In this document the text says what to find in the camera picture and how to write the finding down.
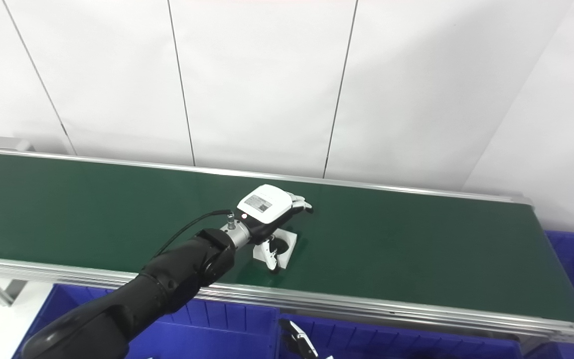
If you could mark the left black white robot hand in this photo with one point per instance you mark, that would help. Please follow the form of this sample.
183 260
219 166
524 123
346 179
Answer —
267 204

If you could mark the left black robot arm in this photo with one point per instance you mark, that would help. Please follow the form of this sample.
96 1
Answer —
167 284

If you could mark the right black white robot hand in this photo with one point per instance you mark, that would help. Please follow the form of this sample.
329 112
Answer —
299 344

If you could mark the grey conveyor end housing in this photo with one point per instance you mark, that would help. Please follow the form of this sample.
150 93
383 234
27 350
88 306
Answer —
3 143

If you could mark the green conveyor belt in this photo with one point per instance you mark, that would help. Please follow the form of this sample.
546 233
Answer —
416 249

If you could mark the white square part with hole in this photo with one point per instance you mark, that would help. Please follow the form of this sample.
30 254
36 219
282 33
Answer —
289 239

